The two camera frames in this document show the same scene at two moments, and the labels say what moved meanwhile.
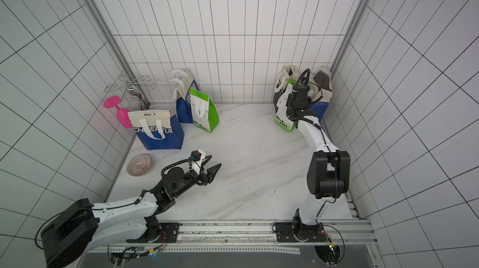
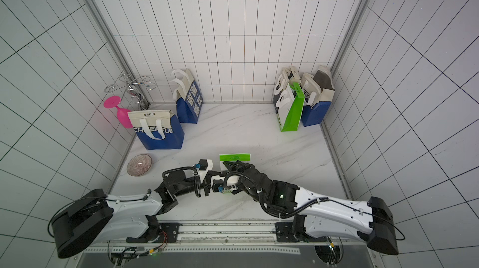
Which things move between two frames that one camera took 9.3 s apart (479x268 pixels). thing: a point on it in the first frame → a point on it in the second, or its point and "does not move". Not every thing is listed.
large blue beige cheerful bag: x=158 y=129 does not move
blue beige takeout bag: x=320 y=89 does not move
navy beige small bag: x=289 y=72 does not move
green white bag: x=204 y=113 → x=234 y=157
